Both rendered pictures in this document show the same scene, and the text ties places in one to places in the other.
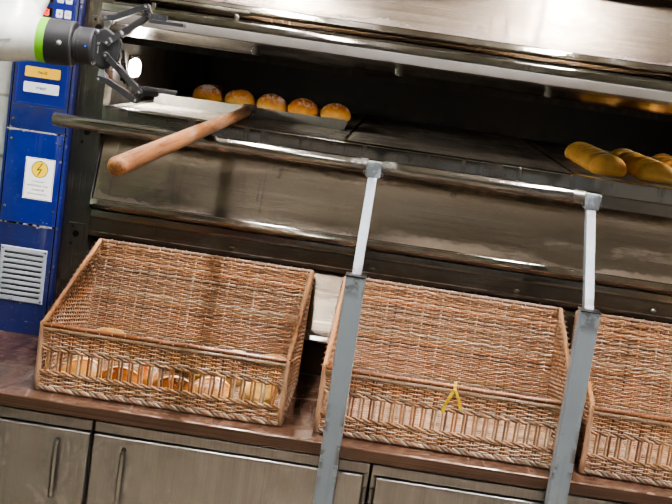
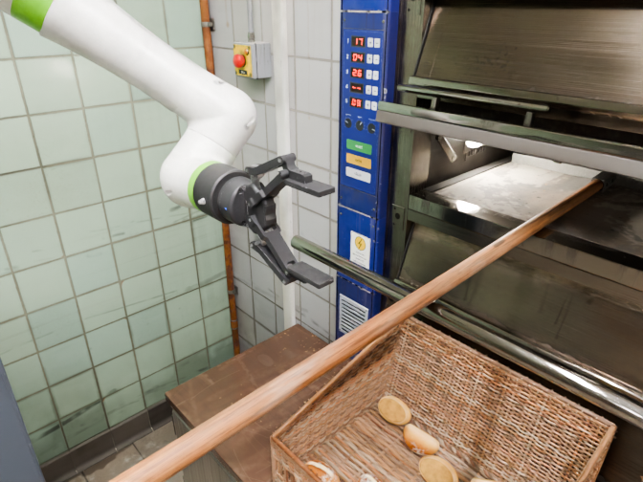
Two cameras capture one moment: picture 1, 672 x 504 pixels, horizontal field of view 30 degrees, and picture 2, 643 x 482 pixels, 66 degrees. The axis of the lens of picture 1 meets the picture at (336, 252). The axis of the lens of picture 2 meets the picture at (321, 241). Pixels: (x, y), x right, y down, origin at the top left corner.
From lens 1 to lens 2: 2.16 m
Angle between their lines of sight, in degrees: 46
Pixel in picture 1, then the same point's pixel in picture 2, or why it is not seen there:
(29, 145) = (352, 222)
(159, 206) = (453, 300)
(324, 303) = (631, 456)
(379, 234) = not seen: outside the picture
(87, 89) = (397, 177)
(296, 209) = (605, 348)
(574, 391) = not seen: outside the picture
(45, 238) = (366, 298)
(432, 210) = not seen: outside the picture
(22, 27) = (179, 178)
